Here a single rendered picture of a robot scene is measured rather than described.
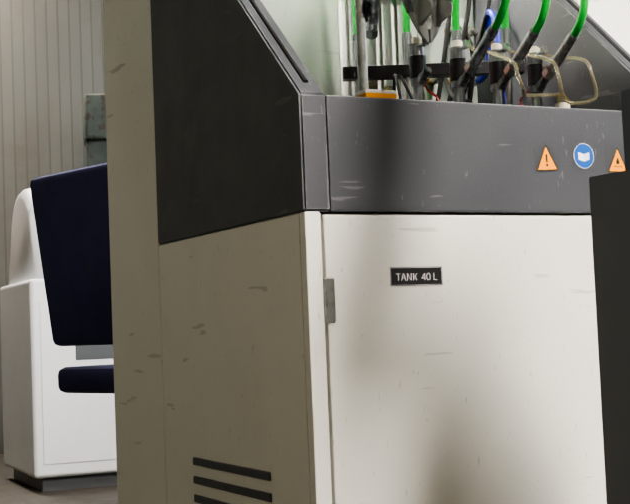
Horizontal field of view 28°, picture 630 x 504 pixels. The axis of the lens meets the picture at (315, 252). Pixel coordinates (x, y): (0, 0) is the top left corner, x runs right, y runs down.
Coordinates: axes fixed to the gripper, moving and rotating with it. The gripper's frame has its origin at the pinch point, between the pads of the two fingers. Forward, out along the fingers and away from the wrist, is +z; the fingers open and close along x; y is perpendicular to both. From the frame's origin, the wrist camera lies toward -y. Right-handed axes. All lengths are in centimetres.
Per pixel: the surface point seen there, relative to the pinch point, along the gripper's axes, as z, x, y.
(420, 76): 6.5, -0.9, -1.0
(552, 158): 23.6, 6.6, 22.8
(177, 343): 48, -35, -27
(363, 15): -1.4, -13.9, 4.0
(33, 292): 22, 21, -351
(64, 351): 48, 34, -350
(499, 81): 6.4, 15.1, -1.5
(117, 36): -11, -35, -53
